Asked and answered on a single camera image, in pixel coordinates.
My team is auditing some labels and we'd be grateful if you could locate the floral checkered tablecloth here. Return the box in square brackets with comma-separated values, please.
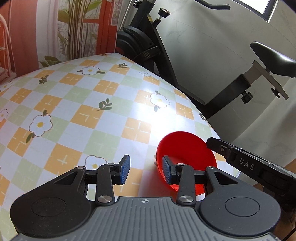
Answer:
[0, 52, 240, 241]

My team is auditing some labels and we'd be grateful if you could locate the red plastic bowl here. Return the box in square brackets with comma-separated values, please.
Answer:
[156, 131, 217, 182]

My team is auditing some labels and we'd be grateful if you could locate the black exercise bike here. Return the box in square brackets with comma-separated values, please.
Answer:
[116, 1, 295, 118]

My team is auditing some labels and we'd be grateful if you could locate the printed room backdrop cloth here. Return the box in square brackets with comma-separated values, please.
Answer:
[1, 0, 122, 81]

